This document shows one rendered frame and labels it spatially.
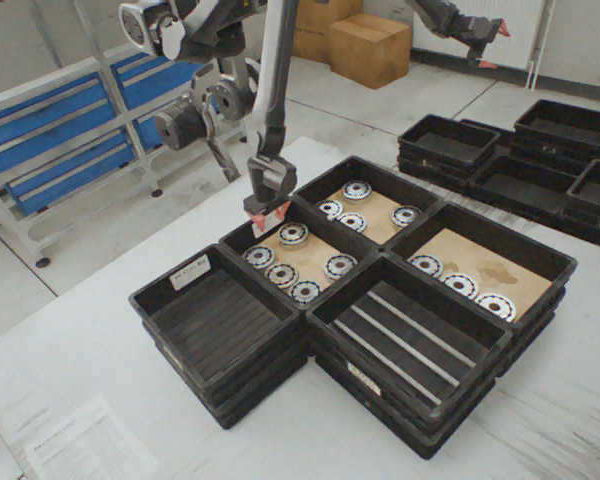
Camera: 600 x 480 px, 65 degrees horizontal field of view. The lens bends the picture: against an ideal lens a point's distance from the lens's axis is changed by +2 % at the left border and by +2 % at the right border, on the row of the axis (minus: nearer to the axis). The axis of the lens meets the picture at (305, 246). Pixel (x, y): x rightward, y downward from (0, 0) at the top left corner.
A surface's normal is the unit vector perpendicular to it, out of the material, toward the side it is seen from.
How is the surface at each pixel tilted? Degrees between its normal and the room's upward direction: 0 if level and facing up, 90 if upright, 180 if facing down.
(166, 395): 0
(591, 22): 90
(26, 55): 90
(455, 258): 0
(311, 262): 0
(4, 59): 90
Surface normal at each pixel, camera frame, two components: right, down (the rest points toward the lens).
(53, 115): 0.73, 0.41
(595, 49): -0.67, 0.56
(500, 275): -0.11, -0.72
